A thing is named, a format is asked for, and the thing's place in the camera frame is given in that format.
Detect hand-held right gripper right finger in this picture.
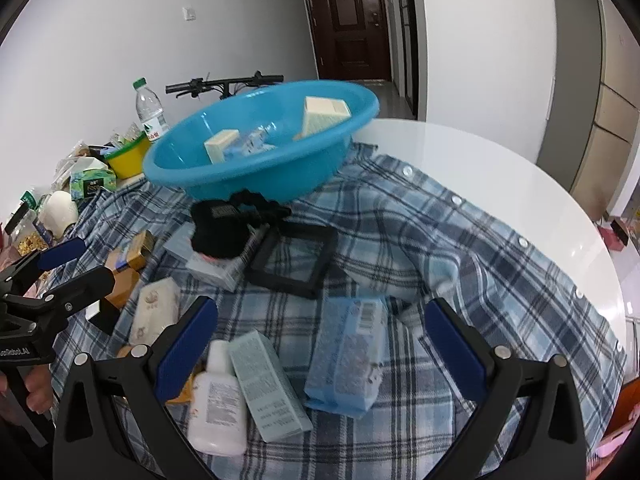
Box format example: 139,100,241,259
424,297,587,480

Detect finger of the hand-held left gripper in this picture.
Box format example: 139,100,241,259
42,264,117,318
0,237,87,291

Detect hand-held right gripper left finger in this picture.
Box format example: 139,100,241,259
52,296,219,480

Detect gold blue foil pack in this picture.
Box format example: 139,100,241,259
105,231,156,273

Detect light blue carton box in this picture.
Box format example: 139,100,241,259
304,296,388,418

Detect cream soap box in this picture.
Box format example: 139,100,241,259
294,96,351,141
204,129,241,164

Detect blue plastic basin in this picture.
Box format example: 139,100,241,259
142,80,381,202

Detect blue white carton box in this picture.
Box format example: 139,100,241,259
235,129,277,157

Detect person's left hand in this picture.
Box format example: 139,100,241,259
22,362,55,413

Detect brown paper piece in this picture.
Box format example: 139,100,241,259
105,270,141,309

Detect clear jar with black lid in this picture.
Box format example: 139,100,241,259
5,205,51,256

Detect white egg-shaped ornament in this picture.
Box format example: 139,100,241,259
38,191,79,233

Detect orange paper packet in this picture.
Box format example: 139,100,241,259
165,360,201,406

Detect white printed plastic packet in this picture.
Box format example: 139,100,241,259
131,277,182,346

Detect white lotion bottle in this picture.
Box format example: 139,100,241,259
187,340,248,456

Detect green tissue box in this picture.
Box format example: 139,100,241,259
70,157,118,201

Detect grey box with red edge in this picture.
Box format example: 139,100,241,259
186,225,271,292

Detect blue plaid shirt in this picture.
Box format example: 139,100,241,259
50,142,627,480

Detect grey-blue carton box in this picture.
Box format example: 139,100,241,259
230,330,313,443

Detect clear snack bags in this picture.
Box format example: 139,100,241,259
52,141,108,181

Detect light blue small box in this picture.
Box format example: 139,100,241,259
164,223,197,261

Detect yellow plastic tub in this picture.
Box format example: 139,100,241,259
104,136,152,179

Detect black fluffy scrunchie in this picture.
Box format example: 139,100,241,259
191,189,292,261

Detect assorted small sachets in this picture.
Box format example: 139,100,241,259
107,125,146,148

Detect clear water bottle green cap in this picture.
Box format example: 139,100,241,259
133,78,168,142

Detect blue plaid cloth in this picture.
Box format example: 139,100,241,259
112,119,628,361

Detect black bicycle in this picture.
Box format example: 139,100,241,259
166,71,284,101

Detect beige grey refrigerator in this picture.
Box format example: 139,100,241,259
537,0,640,221

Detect black framed glass door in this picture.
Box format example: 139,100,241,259
392,0,418,111

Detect dark brown entrance door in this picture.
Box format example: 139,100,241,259
299,0,392,81

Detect black square frame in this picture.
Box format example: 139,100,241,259
244,222,339,300

